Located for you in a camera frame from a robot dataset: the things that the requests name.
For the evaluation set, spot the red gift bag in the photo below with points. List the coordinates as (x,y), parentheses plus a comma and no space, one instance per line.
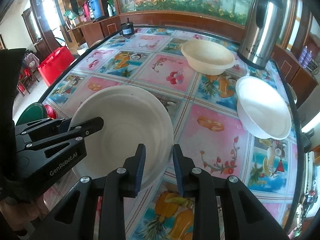
(53,66)

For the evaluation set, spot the dark green plastic bowl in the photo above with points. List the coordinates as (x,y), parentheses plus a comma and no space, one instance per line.
(35,111)

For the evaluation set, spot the large white foam bowl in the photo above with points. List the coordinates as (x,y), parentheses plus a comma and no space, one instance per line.
(261,109)

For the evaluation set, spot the colourful fruit pattern tablecloth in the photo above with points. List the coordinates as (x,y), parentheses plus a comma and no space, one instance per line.
(202,108)

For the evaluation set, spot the stainless steel thermos jug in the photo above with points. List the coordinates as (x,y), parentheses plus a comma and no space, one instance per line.
(261,32)

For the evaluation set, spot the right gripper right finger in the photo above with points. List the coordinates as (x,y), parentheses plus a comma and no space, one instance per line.
(244,216)

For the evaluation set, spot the white spray bottle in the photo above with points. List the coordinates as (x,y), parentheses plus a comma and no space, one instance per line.
(110,10)

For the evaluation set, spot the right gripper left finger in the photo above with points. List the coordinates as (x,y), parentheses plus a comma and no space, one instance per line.
(74,215)

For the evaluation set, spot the small white foam bowl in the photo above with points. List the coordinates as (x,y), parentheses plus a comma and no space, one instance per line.
(131,116)

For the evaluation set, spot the cream ribbed plastic bowl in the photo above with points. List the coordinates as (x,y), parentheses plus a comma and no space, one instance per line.
(208,58)

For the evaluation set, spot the purple bottle right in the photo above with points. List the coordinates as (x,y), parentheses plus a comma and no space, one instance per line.
(307,59)

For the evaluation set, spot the purple bottle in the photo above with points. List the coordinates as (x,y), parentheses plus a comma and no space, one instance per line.
(302,54)
(307,59)

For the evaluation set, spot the pink thermos flask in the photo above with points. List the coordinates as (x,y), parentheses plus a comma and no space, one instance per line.
(86,12)

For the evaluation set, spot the blue thermos flask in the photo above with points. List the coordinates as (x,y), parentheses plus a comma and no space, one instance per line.
(95,6)

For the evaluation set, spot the red scalloped glass plate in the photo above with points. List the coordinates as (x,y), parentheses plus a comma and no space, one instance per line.
(51,112)

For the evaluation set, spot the purple bottle left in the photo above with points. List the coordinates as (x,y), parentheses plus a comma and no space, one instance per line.
(302,54)

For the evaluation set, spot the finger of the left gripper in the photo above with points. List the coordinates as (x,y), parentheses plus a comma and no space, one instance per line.
(62,139)
(41,129)

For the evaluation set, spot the small black electric motor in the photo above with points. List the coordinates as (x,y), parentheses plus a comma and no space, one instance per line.
(127,28)

